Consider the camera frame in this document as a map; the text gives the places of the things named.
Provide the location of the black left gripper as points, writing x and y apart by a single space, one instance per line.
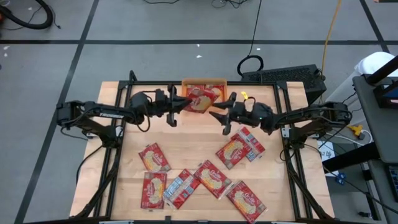
164 104

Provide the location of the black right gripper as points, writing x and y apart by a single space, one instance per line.
241 113

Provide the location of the red Orville popcorn bag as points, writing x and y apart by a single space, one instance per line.
201 101
255 143
154 157
153 190
233 151
181 188
192 87
213 179
246 201
217 89

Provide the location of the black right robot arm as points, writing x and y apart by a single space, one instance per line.
311 113

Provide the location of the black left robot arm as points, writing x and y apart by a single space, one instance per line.
109 113

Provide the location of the orange plastic basket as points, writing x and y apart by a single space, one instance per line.
202 81

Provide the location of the black mesh computer case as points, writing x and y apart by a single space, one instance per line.
286 76

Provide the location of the white paper sheet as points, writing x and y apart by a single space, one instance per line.
326 155

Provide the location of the yellow power plug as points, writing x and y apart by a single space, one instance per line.
356 130

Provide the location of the blue connector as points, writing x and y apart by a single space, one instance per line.
341 179

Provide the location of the white bin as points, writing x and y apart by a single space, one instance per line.
373 63

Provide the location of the black device blue screen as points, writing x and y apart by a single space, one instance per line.
385 95

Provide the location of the black keyboard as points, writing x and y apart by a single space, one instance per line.
393 183

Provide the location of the black aluminium table frame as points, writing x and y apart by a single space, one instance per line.
149 83

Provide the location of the black frame corner bracket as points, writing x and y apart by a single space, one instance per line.
132 77

